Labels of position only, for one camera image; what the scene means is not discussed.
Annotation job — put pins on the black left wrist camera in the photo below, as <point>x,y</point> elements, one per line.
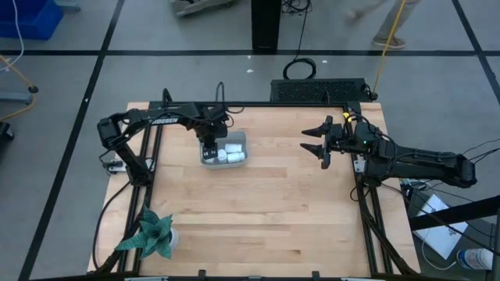
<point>219,117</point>

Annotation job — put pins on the green plant in white pot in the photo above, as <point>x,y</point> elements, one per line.
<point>154,236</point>

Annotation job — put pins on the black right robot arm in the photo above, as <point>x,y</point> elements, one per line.
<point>422,162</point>

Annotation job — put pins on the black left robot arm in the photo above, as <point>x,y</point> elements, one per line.
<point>164,120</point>

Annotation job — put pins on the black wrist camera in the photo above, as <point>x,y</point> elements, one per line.
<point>365,134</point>
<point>219,117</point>

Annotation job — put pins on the black frame clamp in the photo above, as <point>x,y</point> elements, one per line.
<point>315,275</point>
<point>201,274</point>

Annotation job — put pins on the white laptop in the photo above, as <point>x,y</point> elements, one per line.
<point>441,238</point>

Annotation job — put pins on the grey floor object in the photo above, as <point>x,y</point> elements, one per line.
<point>68,4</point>

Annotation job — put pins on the small grey control box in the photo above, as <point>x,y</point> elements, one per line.
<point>115,167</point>

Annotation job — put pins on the white bottle blue label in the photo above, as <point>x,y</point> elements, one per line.
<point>474,258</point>

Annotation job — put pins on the black upright pillar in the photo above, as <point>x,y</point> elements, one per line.
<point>266,23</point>

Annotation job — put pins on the cluttered power strip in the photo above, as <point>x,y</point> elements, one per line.
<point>410,184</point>

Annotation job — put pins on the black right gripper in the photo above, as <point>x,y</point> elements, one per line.
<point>338,140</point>

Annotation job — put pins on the grey cart base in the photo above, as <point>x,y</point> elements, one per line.
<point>199,6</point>

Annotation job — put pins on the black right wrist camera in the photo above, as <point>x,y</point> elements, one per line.
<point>365,134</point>

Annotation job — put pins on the person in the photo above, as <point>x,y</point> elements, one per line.
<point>384,42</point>

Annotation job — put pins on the black floor object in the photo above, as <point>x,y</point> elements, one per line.
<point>4,130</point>

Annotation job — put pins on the grey flat stand base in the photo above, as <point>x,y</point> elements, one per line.
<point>15,97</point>

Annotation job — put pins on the grey plastic basket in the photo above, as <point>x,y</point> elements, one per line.
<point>224,166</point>

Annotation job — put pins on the black perforated computer case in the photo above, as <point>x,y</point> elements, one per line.
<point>318,90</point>

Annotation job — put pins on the black metal beam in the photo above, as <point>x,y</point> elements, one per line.
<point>453,212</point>

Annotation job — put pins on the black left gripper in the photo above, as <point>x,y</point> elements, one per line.
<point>207,134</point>

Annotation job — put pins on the black aluminium table frame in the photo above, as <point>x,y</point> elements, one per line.
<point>273,104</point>

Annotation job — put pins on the blue plastic bin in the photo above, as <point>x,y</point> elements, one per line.
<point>29,17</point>

